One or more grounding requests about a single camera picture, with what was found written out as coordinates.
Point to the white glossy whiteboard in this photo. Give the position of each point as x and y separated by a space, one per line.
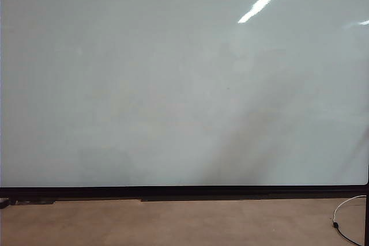
144 70

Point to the small black box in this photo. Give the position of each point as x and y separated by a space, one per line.
3 202

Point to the black whiteboard frame rail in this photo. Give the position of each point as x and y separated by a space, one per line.
184 192

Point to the black stand post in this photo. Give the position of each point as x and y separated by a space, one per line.
367 220

